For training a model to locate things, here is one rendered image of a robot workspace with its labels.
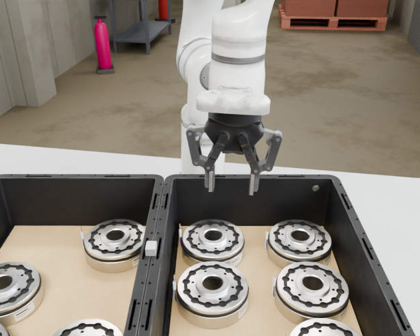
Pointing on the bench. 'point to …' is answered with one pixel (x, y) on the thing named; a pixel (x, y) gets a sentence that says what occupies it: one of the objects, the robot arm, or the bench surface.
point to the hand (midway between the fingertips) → (231, 182)
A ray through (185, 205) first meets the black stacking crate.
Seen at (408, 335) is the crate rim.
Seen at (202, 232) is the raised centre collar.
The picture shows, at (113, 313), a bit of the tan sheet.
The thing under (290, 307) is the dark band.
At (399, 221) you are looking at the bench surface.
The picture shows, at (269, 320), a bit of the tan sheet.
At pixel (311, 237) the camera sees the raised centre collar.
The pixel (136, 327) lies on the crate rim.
